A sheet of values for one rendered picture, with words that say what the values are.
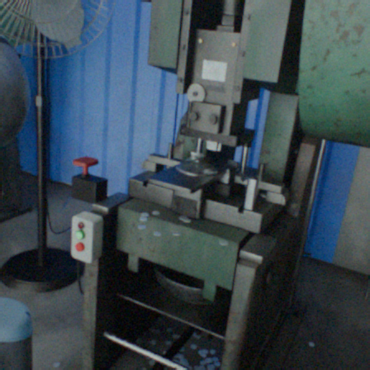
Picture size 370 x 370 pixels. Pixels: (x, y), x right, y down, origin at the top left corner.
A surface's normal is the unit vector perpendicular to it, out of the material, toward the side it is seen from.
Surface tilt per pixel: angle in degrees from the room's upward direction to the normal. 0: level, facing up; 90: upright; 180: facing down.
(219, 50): 90
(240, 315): 90
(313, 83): 127
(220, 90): 90
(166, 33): 90
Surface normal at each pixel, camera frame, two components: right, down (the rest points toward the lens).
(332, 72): -0.44, 0.70
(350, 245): -0.45, 0.25
